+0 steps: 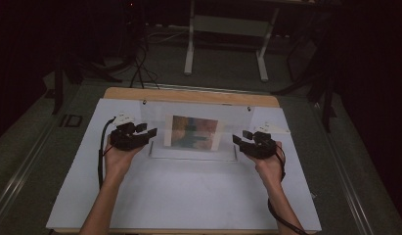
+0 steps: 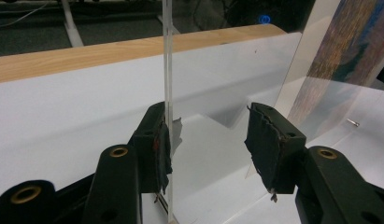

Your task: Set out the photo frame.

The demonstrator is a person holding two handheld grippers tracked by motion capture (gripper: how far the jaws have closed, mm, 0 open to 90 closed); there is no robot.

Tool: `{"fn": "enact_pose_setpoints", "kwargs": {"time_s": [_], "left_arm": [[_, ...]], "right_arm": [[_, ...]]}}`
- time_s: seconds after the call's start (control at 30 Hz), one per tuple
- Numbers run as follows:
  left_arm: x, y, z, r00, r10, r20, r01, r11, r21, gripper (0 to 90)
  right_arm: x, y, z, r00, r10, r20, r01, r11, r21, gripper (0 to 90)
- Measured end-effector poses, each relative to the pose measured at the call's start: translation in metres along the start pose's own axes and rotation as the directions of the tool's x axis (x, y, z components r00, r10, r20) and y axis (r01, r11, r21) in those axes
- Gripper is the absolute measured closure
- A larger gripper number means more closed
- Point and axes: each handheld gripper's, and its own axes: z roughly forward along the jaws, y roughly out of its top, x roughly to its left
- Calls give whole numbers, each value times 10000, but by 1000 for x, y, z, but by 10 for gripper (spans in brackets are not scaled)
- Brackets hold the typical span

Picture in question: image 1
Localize colourful painted picture card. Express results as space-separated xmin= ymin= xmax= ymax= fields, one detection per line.
xmin=162 ymin=114 xmax=226 ymax=153

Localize person's right hand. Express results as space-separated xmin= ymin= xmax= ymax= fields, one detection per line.
xmin=249 ymin=140 xmax=287 ymax=191

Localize person's left hand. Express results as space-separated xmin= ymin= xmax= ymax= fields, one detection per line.
xmin=103 ymin=135 xmax=144 ymax=179

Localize black metal stand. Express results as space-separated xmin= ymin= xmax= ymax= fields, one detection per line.
xmin=51 ymin=45 xmax=123 ymax=116
xmin=271 ymin=30 xmax=340 ymax=133

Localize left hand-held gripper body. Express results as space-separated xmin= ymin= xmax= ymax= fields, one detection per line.
xmin=109 ymin=112 xmax=148 ymax=152

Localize clear acrylic picture frame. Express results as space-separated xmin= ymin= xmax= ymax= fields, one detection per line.
xmin=138 ymin=99 xmax=255 ymax=163

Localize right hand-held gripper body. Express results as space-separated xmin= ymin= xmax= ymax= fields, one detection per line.
xmin=242 ymin=122 xmax=291 ymax=161

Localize metal floor rail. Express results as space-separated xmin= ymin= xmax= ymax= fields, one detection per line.
xmin=0 ymin=120 xmax=61 ymax=226
xmin=310 ymin=102 xmax=377 ymax=235

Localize black floor cables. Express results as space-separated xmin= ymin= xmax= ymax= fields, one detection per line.
xmin=129 ymin=40 xmax=161 ymax=90

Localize dark floor socket plate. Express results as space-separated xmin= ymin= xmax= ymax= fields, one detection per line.
xmin=59 ymin=114 xmax=83 ymax=128

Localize white metal desk frame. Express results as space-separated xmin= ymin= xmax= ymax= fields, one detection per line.
xmin=183 ymin=0 xmax=282 ymax=83

